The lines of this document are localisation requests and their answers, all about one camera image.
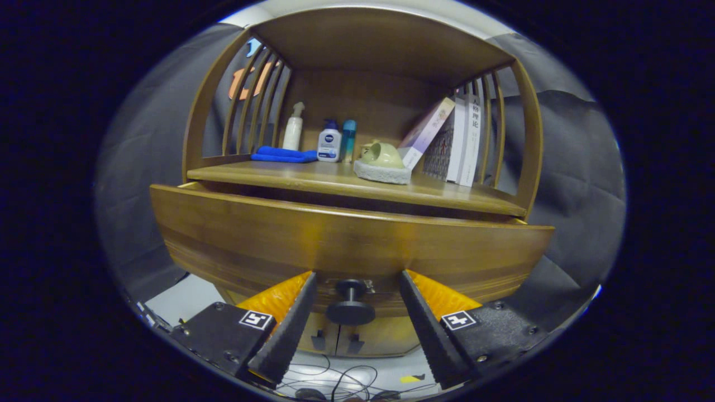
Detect teal blue bottle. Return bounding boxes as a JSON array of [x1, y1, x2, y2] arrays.
[[340, 119, 357, 163]]

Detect black floor cable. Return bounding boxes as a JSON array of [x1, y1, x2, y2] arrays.
[[277, 355, 442, 401]]

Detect pale green object white base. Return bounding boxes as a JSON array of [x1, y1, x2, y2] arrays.
[[353, 141, 413, 185]]

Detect white pump bottle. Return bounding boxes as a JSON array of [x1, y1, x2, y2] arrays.
[[282, 102, 306, 151]]

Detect patterned cover book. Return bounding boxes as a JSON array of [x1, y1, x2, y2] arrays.
[[422, 95, 469, 183]]

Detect wooden countertop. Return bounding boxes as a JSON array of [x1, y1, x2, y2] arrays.
[[186, 161, 528, 218]]

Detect purple book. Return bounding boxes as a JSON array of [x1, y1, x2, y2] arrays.
[[398, 97, 456, 171]]

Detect wooden cabinet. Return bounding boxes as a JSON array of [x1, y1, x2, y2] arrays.
[[182, 6, 544, 358]]

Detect blue folded cloth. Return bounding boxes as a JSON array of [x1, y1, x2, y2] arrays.
[[250, 146, 319, 164]]

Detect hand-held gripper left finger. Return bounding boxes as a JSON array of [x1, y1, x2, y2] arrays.
[[170, 271, 318, 389]]

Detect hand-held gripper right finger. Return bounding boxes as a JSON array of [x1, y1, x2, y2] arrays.
[[399, 269, 551, 390]]

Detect white book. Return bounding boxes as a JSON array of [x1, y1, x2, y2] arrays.
[[459, 92, 482, 188]]

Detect white lotion bottle blue cap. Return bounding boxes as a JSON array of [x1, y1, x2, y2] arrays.
[[317, 119, 342, 163]]

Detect wooden drawer with black knob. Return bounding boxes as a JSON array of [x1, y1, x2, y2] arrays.
[[150, 181, 555, 327]]

